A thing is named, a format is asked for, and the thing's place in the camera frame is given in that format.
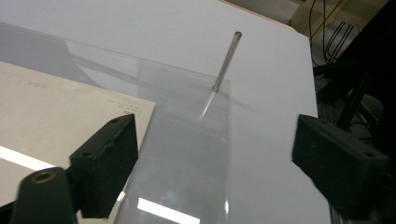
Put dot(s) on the landscape picture print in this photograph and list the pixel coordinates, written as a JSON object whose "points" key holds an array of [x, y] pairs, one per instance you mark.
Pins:
{"points": [[62, 124]]}

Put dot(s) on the clear acrylic photo frame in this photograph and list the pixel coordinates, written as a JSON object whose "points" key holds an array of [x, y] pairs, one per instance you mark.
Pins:
{"points": [[186, 161]]}

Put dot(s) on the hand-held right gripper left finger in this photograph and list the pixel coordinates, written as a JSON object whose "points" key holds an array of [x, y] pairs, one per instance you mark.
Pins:
{"points": [[106, 161]]}

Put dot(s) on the silver metal standoff pin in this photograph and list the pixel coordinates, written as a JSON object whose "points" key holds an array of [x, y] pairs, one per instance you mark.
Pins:
{"points": [[224, 63]]}

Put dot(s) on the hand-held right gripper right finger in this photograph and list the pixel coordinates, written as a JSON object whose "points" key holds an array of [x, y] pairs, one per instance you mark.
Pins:
{"points": [[339, 168]]}

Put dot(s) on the wooden desk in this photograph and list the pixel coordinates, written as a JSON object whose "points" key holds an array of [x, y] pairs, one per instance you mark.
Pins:
{"points": [[299, 12]]}

